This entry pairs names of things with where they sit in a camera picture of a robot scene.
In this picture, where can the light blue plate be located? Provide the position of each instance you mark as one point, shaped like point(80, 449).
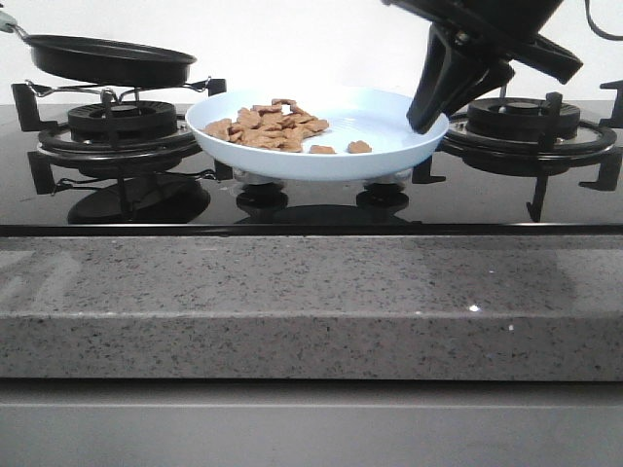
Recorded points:
point(368, 135)

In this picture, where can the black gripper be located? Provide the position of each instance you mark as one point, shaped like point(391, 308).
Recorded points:
point(513, 26)

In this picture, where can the wire trivet on left burner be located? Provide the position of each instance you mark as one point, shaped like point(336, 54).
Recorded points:
point(82, 93)

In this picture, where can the black frying pan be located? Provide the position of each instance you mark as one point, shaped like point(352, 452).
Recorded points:
point(103, 62)

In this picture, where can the silver right stove knob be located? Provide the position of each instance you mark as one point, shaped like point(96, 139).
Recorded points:
point(400, 178)

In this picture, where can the left black gas burner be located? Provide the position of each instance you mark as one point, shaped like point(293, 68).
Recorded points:
point(140, 120)

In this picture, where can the black gas burner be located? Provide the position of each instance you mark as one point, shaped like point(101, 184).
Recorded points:
point(140, 120)
point(512, 118)

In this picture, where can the black glass cooktop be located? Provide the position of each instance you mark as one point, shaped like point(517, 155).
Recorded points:
point(299, 208)

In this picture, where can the brown meat pieces pile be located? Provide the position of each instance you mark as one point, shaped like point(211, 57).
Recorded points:
point(281, 126)

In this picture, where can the silver left stove knob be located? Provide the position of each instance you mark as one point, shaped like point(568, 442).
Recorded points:
point(253, 179)

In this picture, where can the silver stove knob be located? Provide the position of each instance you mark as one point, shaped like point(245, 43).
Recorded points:
point(253, 179)
point(400, 178)

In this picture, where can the right black gas burner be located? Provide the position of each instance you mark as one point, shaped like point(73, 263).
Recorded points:
point(512, 118)

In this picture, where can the right black pan support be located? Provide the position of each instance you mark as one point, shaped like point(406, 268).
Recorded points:
point(535, 141)

